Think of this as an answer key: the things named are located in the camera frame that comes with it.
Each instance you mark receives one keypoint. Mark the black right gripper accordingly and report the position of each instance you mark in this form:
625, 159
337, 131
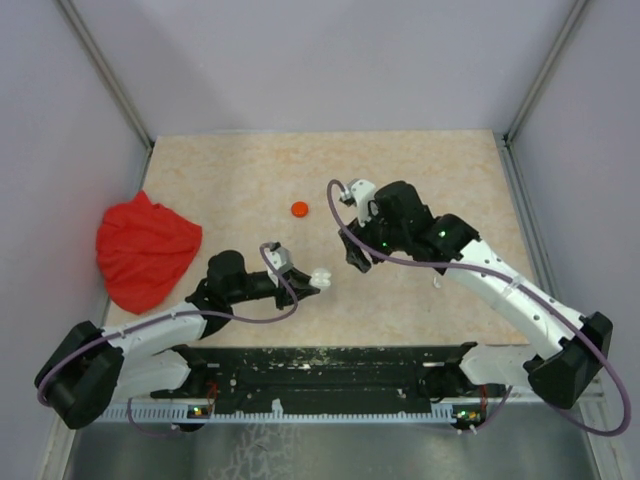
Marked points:
364, 232

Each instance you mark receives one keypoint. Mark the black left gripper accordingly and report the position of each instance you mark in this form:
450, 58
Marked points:
300, 282

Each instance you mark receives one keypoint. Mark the white round charging case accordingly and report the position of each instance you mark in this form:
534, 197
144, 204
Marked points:
320, 278

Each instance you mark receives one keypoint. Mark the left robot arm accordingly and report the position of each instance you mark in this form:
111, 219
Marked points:
95, 367

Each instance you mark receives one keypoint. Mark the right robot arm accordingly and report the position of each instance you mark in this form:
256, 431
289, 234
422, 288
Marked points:
462, 255

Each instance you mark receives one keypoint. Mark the red crumpled cloth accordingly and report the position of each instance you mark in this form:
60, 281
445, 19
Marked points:
143, 249

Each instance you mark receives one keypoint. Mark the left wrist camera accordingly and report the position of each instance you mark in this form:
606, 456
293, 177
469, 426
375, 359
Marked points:
277, 258

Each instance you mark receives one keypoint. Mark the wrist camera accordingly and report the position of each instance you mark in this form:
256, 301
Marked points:
277, 258
358, 193

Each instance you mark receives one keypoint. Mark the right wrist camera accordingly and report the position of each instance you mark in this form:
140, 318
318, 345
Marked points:
358, 193

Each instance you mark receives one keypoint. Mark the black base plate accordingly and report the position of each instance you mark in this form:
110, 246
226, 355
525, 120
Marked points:
318, 380

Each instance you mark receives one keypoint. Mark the white slotted cable duct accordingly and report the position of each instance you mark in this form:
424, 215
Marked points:
186, 413

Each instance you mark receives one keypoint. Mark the aluminium side rail right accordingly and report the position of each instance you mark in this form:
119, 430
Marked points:
530, 235

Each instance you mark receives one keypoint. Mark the aluminium corner post right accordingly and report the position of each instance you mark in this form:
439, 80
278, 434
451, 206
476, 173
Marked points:
567, 32

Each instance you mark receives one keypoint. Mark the aluminium corner post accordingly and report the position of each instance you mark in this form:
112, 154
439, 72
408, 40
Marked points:
567, 32
105, 71

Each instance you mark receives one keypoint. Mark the aluminium corner post left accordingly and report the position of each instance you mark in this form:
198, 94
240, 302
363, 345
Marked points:
105, 71

